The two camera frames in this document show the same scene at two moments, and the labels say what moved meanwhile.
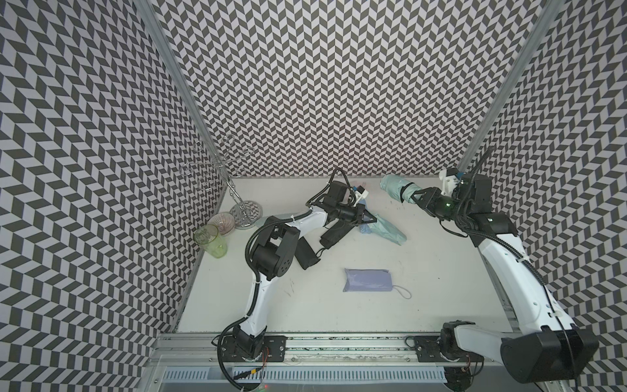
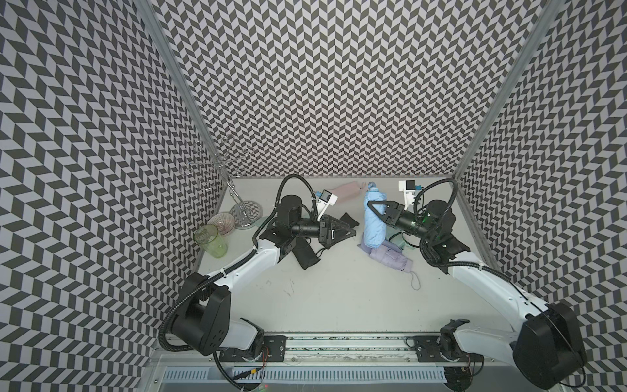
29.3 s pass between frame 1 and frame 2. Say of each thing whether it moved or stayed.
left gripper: moved
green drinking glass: stayed
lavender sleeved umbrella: moved
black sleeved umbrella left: stayed
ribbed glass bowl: stayed
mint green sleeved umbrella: moved
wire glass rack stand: stayed
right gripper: moved
